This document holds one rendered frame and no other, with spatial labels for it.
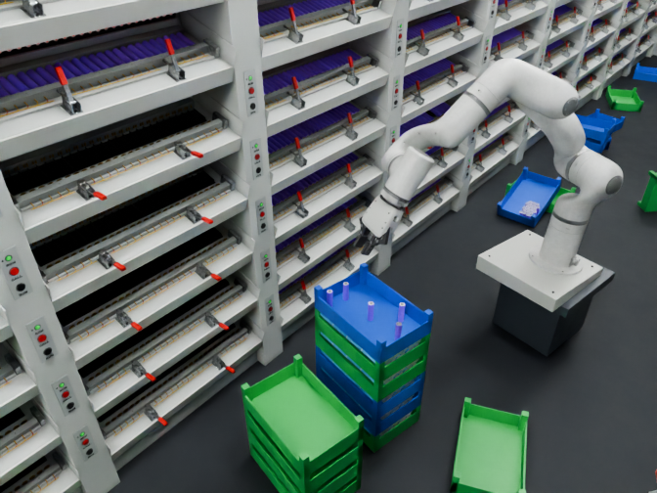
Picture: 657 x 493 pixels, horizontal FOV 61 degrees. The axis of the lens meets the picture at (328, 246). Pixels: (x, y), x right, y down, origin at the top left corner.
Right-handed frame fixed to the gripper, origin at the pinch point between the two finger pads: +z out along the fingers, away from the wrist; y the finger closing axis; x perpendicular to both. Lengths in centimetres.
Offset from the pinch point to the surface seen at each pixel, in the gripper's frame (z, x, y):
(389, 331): 16.0, -8.0, -19.0
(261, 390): 49, 15, -10
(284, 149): -7.9, 12.1, 40.1
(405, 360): 19.7, -11.0, -27.1
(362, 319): 18.8, -4.8, -10.9
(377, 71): -42, -16, 52
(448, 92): -49, -66, 64
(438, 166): -19, -89, 65
